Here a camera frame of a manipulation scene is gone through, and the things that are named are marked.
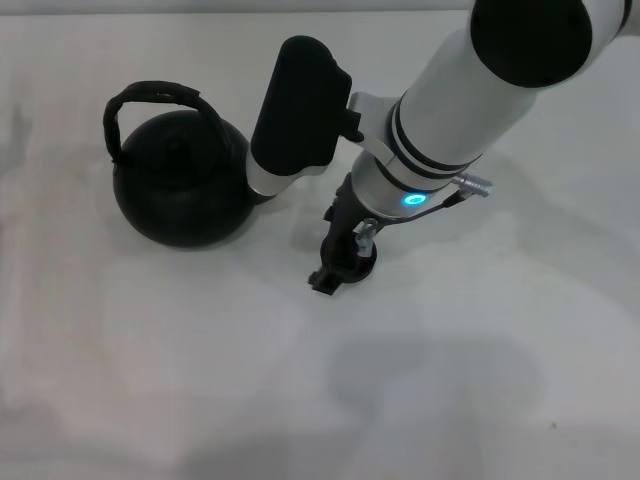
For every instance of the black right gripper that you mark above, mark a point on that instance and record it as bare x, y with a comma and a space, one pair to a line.
345, 220

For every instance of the dark brown teacup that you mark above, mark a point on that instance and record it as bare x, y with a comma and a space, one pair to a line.
362, 265

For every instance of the black round teapot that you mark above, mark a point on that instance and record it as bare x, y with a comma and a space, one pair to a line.
175, 200

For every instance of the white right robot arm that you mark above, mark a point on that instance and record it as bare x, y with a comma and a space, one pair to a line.
465, 100

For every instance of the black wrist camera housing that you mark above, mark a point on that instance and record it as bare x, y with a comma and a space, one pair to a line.
300, 105

